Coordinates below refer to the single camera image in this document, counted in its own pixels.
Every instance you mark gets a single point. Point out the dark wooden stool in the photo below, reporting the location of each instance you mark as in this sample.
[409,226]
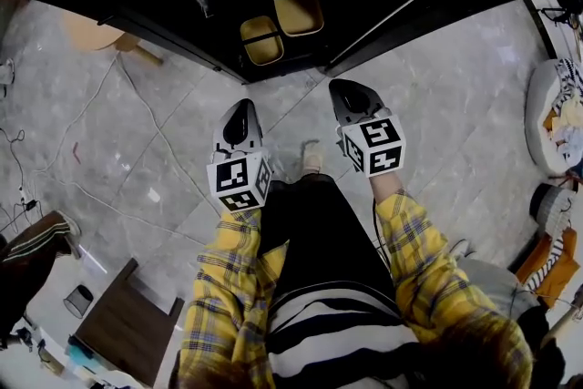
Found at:
[127,328]

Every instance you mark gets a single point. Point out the white round basket with cloths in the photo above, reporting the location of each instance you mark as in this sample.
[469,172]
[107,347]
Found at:
[537,114]

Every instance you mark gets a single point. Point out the orange striped cloth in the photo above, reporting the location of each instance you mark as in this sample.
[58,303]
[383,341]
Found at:
[546,273]

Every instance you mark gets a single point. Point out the person's black trousers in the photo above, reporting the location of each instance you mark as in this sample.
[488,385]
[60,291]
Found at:
[319,232]

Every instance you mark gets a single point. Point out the grey white fabric bundle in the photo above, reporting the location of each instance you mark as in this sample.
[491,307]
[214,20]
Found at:
[553,207]

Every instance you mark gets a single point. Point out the person's striped shirt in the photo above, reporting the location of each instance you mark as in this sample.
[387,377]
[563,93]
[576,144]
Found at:
[337,346]

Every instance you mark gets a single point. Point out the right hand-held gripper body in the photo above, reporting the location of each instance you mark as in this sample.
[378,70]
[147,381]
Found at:
[378,146]

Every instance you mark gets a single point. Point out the person's right forearm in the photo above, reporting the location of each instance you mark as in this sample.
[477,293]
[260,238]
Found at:
[410,237]

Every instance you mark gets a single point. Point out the person's left forearm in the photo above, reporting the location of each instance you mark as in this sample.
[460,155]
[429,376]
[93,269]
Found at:
[228,264]

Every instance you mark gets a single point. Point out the light wooden table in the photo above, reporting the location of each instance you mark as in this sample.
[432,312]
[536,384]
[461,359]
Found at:
[86,32]

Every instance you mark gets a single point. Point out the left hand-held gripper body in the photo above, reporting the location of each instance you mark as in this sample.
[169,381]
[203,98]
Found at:
[237,182]

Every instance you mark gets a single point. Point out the person's beige shoe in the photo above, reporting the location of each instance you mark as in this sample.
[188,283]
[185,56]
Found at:
[313,157]

